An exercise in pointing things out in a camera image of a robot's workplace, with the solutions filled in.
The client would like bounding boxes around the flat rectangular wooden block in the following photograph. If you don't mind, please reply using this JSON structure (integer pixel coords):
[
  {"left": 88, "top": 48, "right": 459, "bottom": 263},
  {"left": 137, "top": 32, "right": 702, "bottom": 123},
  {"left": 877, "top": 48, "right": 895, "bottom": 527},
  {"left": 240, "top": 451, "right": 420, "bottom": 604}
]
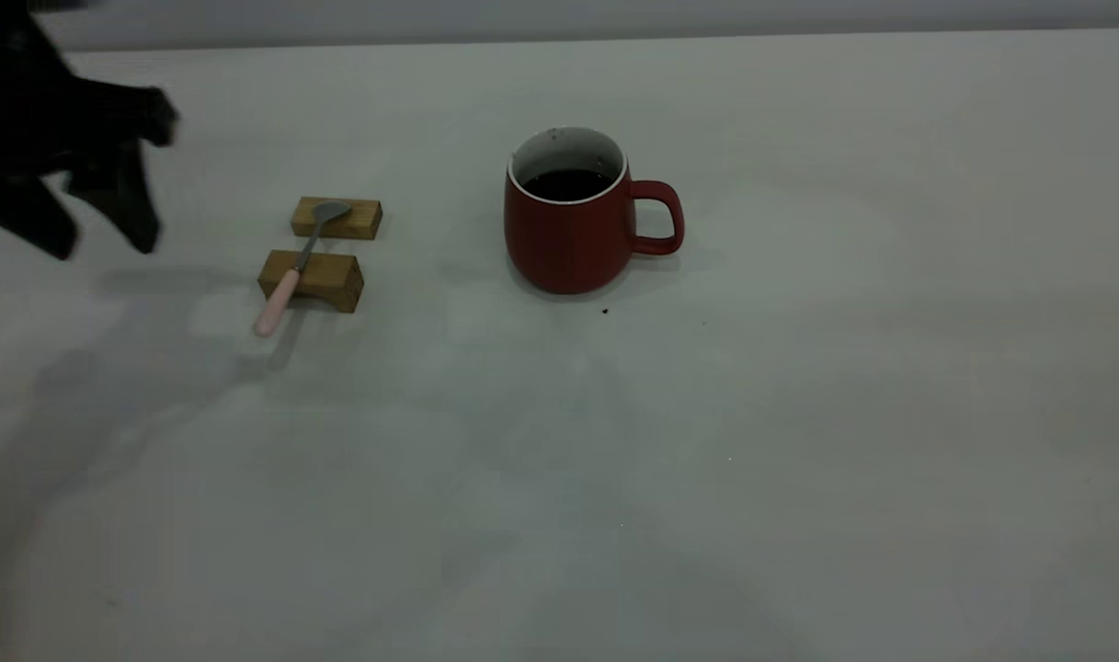
[{"left": 291, "top": 196, "right": 383, "bottom": 242}]

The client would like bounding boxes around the wooden block with arched notch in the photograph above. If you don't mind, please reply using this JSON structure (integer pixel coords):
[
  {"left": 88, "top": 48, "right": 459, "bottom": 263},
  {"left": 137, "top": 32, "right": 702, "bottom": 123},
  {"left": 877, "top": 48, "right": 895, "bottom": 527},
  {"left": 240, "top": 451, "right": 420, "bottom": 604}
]
[{"left": 257, "top": 249, "right": 365, "bottom": 314}]

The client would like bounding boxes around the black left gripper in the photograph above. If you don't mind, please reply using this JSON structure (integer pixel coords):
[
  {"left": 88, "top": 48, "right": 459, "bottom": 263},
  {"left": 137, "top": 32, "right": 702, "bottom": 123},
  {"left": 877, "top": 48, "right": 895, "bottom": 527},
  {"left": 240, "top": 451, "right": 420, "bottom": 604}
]
[{"left": 0, "top": 11, "right": 179, "bottom": 261}]

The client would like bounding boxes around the red ceramic mug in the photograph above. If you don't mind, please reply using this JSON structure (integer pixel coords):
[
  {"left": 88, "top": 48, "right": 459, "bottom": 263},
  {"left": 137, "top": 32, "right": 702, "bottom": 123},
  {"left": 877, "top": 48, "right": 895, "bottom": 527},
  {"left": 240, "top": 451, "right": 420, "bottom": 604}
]
[{"left": 504, "top": 127, "right": 685, "bottom": 296}]

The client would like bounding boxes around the dark coffee liquid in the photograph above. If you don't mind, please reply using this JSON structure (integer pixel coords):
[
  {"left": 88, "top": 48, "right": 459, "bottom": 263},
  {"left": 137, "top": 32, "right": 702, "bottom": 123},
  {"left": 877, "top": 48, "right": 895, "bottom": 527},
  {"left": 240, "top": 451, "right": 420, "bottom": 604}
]
[{"left": 520, "top": 171, "right": 612, "bottom": 203}]

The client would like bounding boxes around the grey spoon with pink handle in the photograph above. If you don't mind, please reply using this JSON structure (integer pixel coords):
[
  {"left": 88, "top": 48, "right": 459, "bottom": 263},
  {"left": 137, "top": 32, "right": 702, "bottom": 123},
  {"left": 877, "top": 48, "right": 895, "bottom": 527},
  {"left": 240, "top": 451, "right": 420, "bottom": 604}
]
[{"left": 254, "top": 200, "right": 352, "bottom": 338}]

